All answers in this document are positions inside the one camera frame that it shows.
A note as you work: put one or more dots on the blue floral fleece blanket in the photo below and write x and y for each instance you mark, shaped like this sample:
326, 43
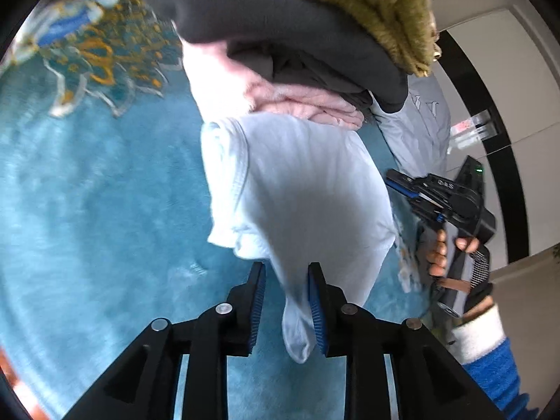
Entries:
87, 210

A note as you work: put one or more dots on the person's right forearm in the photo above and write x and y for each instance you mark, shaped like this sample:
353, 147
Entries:
494, 358

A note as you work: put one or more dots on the person's right hand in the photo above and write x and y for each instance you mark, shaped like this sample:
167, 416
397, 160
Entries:
439, 256

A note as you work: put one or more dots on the wooden bed side rail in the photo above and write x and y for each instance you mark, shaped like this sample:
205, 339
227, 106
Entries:
13, 385

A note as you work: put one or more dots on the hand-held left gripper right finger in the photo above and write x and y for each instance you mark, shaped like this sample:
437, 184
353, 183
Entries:
316, 310

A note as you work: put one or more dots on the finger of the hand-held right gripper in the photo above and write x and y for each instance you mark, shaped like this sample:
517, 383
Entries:
407, 177
415, 199

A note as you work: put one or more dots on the folded dark grey garment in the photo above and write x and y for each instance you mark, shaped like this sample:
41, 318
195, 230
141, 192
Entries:
306, 74

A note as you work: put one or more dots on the folded black garment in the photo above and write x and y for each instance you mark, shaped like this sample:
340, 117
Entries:
245, 4

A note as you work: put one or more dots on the folded olive green sweater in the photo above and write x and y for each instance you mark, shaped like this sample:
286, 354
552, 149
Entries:
385, 8

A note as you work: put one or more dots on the grey-blue floral duvet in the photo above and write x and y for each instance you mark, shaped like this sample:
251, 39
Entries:
420, 131

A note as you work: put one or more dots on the white and black wardrobe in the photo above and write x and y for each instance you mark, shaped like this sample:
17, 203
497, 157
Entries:
525, 96

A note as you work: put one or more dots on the folded pink garment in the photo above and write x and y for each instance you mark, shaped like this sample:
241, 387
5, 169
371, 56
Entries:
218, 78

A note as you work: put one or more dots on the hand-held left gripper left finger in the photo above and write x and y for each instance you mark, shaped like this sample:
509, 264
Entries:
258, 306

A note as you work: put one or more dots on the light blue printed t-shirt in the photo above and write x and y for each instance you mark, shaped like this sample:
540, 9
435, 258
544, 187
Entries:
306, 192

